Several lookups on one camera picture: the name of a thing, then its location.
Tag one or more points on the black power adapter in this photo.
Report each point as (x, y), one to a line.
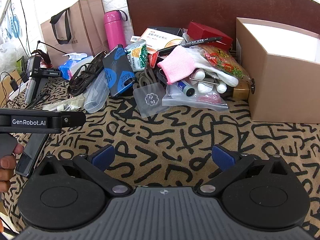
(14, 85)

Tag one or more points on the black smartphone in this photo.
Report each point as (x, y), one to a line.
(30, 155)

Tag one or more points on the thin metal rod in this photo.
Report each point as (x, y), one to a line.
(202, 80)

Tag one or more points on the cardboard box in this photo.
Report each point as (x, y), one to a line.
(282, 85)

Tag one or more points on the olive rubber bands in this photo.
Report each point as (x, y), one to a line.
(146, 76)

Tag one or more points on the small barcode box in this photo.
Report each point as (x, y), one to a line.
(135, 39)

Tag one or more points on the white glove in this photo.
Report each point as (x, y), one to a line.
(225, 77)

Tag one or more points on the pink knitted cloth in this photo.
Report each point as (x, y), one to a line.
(177, 65)

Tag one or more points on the green white snack packet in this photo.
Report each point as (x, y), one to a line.
(136, 57)

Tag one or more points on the clear zip bag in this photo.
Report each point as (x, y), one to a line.
(200, 102)

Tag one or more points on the dark red feathery object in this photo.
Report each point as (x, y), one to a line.
(43, 57)

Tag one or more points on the dark brown wooden headboard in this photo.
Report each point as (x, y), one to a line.
(200, 5)

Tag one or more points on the person's left hand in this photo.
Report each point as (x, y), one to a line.
(6, 170)

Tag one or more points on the tan black printed blanket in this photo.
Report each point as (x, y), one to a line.
(175, 135)

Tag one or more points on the blue tube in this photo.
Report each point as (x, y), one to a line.
(186, 87)

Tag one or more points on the red box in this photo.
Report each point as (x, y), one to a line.
(200, 30)

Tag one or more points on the blue tissue pack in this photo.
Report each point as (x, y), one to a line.
(68, 70)

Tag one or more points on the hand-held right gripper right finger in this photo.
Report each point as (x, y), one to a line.
(222, 156)

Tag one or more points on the black box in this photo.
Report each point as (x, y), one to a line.
(172, 31)

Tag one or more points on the brown paper bag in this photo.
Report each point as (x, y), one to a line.
(82, 25)

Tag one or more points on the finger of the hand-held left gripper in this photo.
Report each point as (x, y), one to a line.
(75, 118)

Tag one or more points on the foil blister pack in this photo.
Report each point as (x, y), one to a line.
(70, 105)

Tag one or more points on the white plastic bag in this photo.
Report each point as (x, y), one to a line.
(6, 57)

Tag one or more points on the black and blue packet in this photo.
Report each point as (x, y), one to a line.
(117, 72)

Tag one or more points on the gold box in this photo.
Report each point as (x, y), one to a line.
(241, 92)

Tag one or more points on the grey spare hand-held gripper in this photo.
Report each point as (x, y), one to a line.
(32, 85)

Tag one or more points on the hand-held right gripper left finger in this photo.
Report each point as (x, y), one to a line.
(103, 156)

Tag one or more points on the red floral packet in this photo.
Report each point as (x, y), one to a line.
(225, 62)

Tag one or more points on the clear plastic case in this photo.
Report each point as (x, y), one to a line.
(96, 97)

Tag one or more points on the white orange medicine box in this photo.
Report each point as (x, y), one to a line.
(160, 37)

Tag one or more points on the blue wall poster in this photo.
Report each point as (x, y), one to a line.
(11, 22)

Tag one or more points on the clear card pouch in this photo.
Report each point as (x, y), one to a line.
(150, 100)

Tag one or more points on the pink thermos bottle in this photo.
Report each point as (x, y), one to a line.
(114, 30)

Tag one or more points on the black marker pen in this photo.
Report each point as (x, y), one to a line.
(197, 43)

